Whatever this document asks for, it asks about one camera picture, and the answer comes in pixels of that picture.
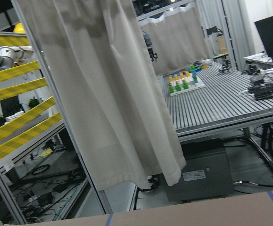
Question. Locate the slatted aluminium work table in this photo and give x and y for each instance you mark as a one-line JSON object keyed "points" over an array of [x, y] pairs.
{"points": [[218, 107]]}

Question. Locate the grey control cabinet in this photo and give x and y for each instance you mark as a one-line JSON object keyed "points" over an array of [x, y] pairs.
{"points": [[206, 174]]}

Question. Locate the yellow striped safety barrier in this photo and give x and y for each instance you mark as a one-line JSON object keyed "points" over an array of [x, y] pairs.
{"points": [[25, 112]]}

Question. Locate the board with coloured blocks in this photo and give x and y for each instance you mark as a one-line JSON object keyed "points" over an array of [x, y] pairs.
{"points": [[185, 80]]}

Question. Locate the beige curtain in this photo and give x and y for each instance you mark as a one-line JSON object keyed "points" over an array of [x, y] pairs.
{"points": [[107, 85]]}

